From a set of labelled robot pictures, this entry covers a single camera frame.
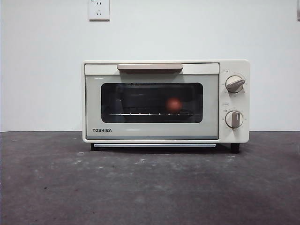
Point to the brown egg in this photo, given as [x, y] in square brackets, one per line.
[173, 105]

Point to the silver crumb tray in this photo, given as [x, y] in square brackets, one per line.
[131, 145]

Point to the black oven foot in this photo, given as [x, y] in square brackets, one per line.
[92, 147]
[234, 147]

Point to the beige oven knob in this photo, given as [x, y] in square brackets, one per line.
[233, 119]
[234, 84]

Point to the cream Toshiba toaster oven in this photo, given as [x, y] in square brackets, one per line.
[245, 136]

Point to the white wall socket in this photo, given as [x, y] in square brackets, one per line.
[99, 10]

